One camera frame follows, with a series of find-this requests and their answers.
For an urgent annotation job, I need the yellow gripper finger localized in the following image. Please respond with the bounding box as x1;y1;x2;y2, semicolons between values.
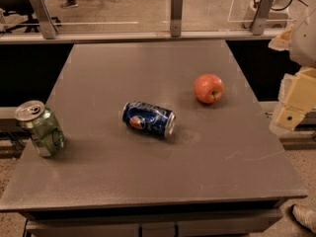
270;67;316;135
269;24;294;51

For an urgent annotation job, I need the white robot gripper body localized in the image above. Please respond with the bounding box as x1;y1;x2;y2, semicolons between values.
289;7;316;68

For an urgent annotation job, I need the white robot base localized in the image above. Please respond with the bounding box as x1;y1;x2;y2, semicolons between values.
243;0;293;29

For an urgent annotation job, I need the red apple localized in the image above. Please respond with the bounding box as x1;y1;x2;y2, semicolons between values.
194;74;224;105

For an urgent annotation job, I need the white shoe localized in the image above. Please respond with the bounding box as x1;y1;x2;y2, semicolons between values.
291;204;316;234

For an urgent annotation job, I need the blue pepsi can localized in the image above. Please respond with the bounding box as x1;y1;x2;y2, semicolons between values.
122;101;176;138

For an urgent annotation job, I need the green soda can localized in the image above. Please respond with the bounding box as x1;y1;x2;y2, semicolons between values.
15;100;65;157

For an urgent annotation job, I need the black office chair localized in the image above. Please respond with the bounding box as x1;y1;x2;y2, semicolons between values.
0;0;62;35

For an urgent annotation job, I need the right metal rail bracket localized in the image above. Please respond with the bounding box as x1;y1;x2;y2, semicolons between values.
250;0;274;36

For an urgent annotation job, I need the metal rail bracket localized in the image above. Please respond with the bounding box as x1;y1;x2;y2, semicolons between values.
170;0;183;38
30;0;57;40
250;0;274;36

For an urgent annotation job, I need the black cable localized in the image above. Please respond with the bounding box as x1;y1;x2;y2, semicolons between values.
252;0;310;12

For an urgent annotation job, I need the middle metal rail bracket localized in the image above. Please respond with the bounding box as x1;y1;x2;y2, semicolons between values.
170;0;183;38

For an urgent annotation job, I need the grey table drawer frame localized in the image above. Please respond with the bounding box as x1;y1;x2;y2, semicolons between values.
24;207;282;237

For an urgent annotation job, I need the metal horizontal rail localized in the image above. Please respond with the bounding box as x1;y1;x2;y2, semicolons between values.
0;29;282;44

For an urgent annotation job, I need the left metal rail bracket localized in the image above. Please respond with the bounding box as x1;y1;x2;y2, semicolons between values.
30;0;57;40

